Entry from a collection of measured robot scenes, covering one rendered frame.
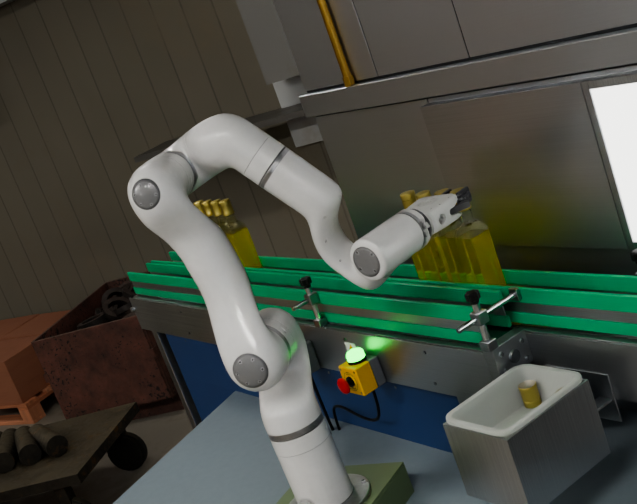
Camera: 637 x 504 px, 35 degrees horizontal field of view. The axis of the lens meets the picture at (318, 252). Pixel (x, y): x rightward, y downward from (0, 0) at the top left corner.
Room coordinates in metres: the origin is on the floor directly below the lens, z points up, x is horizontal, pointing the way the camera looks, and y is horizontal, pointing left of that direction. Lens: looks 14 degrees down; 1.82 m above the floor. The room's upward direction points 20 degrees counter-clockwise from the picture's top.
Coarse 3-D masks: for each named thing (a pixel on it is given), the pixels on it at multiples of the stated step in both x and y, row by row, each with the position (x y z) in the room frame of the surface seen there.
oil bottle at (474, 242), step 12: (456, 228) 2.03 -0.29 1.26; (468, 228) 1.99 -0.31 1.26; (480, 228) 2.00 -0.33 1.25; (456, 240) 2.02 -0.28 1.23; (468, 240) 1.99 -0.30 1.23; (480, 240) 1.99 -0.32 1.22; (468, 252) 2.00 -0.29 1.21; (480, 252) 1.99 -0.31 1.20; (492, 252) 2.00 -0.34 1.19; (468, 264) 2.01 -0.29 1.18; (480, 264) 1.98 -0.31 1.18; (492, 264) 2.00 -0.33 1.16; (468, 276) 2.02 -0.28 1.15; (480, 276) 1.99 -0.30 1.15; (492, 276) 1.99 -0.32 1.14
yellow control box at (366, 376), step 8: (368, 360) 2.17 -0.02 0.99; (376, 360) 2.17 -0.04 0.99; (344, 368) 2.18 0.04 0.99; (352, 368) 2.15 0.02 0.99; (360, 368) 2.15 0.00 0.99; (368, 368) 2.16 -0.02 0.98; (376, 368) 2.17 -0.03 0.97; (344, 376) 2.19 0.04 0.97; (352, 376) 2.16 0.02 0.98; (360, 376) 2.14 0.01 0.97; (368, 376) 2.16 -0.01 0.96; (376, 376) 2.17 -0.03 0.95; (352, 384) 2.16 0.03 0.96; (360, 384) 2.14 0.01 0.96; (368, 384) 2.15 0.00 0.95; (376, 384) 2.16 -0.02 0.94; (352, 392) 2.18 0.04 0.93; (360, 392) 2.15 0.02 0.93; (368, 392) 2.15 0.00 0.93
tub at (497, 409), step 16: (512, 368) 1.81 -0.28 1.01; (528, 368) 1.80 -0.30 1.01; (544, 368) 1.76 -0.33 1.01; (496, 384) 1.78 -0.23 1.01; (512, 384) 1.80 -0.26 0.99; (544, 384) 1.77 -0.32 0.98; (560, 384) 1.73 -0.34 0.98; (576, 384) 1.67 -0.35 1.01; (480, 400) 1.76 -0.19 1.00; (496, 400) 1.77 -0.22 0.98; (512, 400) 1.79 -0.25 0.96; (544, 400) 1.77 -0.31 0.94; (448, 416) 1.71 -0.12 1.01; (464, 416) 1.73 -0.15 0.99; (480, 416) 1.75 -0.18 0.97; (496, 416) 1.76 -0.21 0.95; (512, 416) 1.77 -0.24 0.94; (528, 416) 1.60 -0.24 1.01; (480, 432) 1.62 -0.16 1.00; (496, 432) 1.59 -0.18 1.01; (512, 432) 1.58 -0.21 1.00
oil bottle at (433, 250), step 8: (432, 240) 2.09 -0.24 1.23; (424, 248) 2.12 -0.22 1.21; (432, 248) 2.10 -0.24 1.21; (440, 248) 2.09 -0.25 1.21; (432, 256) 2.11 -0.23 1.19; (440, 256) 2.09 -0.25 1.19; (432, 264) 2.12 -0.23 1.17; (440, 264) 2.09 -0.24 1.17; (432, 272) 2.12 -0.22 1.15; (440, 272) 2.10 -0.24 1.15; (448, 272) 2.09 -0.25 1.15; (440, 280) 2.11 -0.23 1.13; (448, 280) 2.09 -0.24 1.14
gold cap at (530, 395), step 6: (522, 384) 1.80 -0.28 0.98; (528, 384) 1.80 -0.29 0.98; (534, 384) 1.79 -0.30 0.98; (522, 390) 1.77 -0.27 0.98; (528, 390) 1.76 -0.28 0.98; (534, 390) 1.77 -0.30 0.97; (522, 396) 1.78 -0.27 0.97; (528, 396) 1.77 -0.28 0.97; (534, 396) 1.77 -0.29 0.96; (528, 402) 1.77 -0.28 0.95; (534, 402) 1.77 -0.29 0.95; (540, 402) 1.77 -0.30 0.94
